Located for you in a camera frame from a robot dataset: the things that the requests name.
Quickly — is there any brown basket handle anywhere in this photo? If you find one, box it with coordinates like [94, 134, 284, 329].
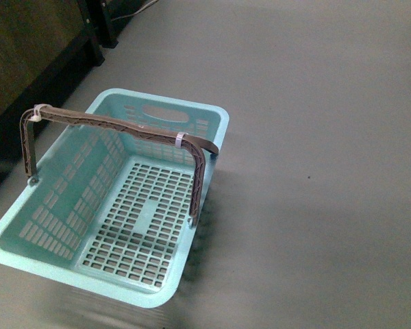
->
[20, 105, 219, 226]

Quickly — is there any light blue plastic basket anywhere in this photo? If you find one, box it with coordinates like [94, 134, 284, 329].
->
[0, 88, 229, 308]

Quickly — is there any white zip tie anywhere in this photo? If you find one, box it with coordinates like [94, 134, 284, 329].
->
[29, 103, 50, 122]
[175, 132, 186, 149]

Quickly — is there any white zip tie left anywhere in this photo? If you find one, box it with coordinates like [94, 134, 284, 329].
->
[29, 103, 50, 122]

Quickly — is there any dark wooden furniture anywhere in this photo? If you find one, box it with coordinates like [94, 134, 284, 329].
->
[0, 1, 108, 183]

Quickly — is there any white cable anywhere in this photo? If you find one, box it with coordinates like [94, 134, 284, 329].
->
[110, 0, 157, 22]

